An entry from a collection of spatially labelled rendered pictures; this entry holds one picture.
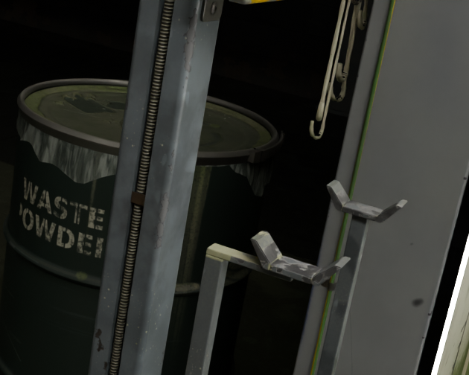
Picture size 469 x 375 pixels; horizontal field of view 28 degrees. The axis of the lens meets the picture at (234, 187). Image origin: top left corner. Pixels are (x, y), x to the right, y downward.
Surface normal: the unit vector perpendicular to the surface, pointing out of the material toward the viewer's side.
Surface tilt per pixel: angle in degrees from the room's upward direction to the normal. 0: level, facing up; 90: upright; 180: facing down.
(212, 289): 90
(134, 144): 90
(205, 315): 90
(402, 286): 90
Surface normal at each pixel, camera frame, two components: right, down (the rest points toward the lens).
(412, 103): -0.40, 0.22
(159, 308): 0.90, 0.27
